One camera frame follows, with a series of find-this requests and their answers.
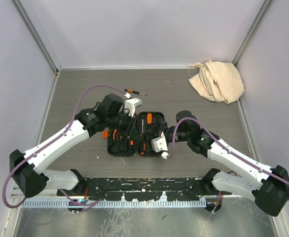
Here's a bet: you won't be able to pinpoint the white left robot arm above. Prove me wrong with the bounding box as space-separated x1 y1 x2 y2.
9 94 142 198

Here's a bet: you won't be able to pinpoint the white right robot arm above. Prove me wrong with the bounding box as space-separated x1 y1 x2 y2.
141 111 289 217

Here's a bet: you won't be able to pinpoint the beige cloth bag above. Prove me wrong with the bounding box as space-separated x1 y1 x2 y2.
188 60 245 104

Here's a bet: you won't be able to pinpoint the orange black pliers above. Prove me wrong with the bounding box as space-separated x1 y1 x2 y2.
112 129 123 143

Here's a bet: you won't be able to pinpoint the small precision screwdriver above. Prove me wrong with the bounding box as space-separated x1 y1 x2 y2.
124 89 148 96
126 118 137 138

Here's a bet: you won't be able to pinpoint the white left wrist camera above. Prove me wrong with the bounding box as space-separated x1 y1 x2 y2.
124 92 143 117

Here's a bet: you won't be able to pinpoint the black plastic tool case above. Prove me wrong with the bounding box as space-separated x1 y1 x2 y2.
102 112 165 157

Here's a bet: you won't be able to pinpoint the orange handled screwdriver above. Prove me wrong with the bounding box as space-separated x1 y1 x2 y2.
146 113 152 129

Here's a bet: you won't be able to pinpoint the black handled screwdriver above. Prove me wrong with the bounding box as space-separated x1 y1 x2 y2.
140 119 146 156

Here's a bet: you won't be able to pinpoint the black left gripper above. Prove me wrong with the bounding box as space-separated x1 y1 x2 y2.
107 111 142 140

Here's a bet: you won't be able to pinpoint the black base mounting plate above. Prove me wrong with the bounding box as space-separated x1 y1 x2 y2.
65 178 218 201

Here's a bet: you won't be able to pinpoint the slotted grey cable duct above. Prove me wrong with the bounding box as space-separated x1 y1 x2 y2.
22 197 207 208

